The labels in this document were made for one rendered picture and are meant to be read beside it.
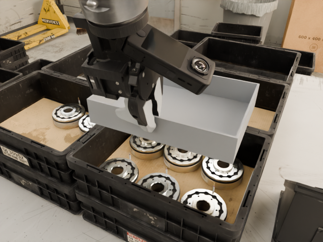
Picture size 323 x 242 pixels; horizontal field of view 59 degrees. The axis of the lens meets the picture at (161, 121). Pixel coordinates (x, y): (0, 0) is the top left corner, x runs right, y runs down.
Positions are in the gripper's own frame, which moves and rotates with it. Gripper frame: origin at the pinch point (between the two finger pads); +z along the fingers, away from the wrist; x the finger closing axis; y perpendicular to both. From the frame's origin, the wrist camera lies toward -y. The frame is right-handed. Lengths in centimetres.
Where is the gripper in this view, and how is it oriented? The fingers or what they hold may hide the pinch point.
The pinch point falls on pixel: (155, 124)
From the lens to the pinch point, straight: 46.9
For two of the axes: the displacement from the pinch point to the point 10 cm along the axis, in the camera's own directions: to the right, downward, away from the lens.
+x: -3.5, 7.5, -5.7
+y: -9.3, -2.1, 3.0
